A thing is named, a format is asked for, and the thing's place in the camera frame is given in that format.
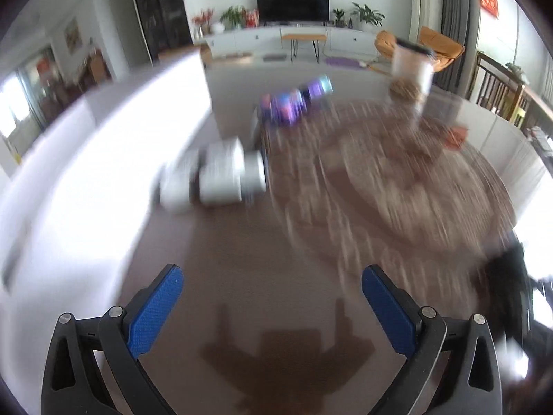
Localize purple toy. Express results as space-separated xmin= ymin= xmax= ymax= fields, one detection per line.
xmin=258 ymin=89 xmax=310 ymax=127

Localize purple floor mat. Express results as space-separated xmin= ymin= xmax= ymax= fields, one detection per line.
xmin=324 ymin=56 xmax=362 ymax=69

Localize dark tall cabinet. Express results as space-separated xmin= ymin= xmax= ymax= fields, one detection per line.
xmin=127 ymin=0 xmax=193 ymax=64

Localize black television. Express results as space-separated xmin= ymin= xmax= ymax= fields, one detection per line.
xmin=256 ymin=0 xmax=330 ymax=25

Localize wooden sideboard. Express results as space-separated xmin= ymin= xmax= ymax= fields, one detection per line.
xmin=82 ymin=51 xmax=111 ymax=88

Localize framed wall painting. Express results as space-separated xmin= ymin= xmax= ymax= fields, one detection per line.
xmin=64 ymin=17 xmax=83 ymax=55

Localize covered standing air conditioner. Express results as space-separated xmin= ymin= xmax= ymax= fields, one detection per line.
xmin=410 ymin=0 xmax=444 ymax=45

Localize white tube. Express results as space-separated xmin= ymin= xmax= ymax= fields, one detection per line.
xmin=159 ymin=136 xmax=268 ymax=215

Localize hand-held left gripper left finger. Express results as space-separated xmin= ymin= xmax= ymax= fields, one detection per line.
xmin=41 ymin=264 xmax=185 ymax=415

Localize grey curtain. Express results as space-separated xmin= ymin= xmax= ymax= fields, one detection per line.
xmin=438 ymin=0 xmax=481 ymax=92

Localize dark wooden chair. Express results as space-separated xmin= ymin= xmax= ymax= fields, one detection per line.
xmin=475 ymin=51 xmax=533 ymax=118

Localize wooden bench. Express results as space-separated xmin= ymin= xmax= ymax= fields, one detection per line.
xmin=282 ymin=33 xmax=328 ymax=59

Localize clear jar with black lid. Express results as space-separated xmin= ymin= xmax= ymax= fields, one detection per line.
xmin=389 ymin=39 xmax=435 ymax=110

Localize orange chair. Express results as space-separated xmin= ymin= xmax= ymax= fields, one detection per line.
xmin=418 ymin=26 xmax=466 ymax=72
xmin=374 ymin=30 xmax=401 ymax=59

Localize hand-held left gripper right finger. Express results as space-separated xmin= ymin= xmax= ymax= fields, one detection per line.
xmin=362 ymin=265 xmax=503 ymax=415

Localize white television cabinet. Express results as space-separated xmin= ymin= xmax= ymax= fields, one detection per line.
xmin=194 ymin=24 xmax=390 ymax=59

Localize red flowers in vase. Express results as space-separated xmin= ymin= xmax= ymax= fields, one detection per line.
xmin=191 ymin=9 xmax=216 ymax=35

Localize large leafy potted plant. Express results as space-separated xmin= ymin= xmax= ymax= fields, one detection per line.
xmin=351 ymin=2 xmax=385 ymax=31

